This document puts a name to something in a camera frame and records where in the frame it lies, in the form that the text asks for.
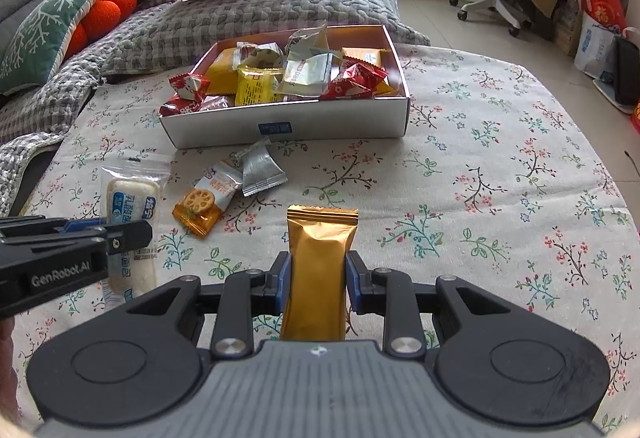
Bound black rectangular case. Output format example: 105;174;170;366
614;37;640;106

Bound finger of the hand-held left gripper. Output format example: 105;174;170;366
65;217;154;254
0;215;108;239

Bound pink cardboard box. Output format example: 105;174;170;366
159;23;412;150

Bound red brown snack packet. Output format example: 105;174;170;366
159;94;232;117

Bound silver foil snack packet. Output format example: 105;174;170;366
231;137;289;197

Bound small yellow snack packet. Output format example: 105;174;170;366
235;66;288;106

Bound white blue shopping bag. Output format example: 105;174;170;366
574;13;623;73

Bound orange yellow snack packet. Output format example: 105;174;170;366
341;47;396;96

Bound small orange pumpkin cushion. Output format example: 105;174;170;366
64;0;138;58

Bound red patterned snack packet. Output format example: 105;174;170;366
320;63;389;100

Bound white bread clear packet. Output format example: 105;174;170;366
100;158;172;306

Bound gold foil snack packet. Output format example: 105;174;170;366
280;205;360;343

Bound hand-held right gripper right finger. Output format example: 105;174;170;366
345;251;517;360

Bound green snowflake pillow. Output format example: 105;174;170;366
0;0;125;95

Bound white green snack packet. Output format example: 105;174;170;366
236;41;283;69

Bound red plastic bag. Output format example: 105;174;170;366
580;0;628;34

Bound red white round-print packet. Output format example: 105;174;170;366
167;73;211;102

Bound crumpled silver white packet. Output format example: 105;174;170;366
285;25;331;65

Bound orange lotus root packet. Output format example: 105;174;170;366
172;159;244;237

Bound pale packet with red label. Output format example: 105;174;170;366
275;53;344;98

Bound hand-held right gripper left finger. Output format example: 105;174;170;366
125;251;294;360

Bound grey checkered quilted blanket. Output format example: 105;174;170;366
0;0;431;159

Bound floral tablecloth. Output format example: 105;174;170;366
10;43;640;438

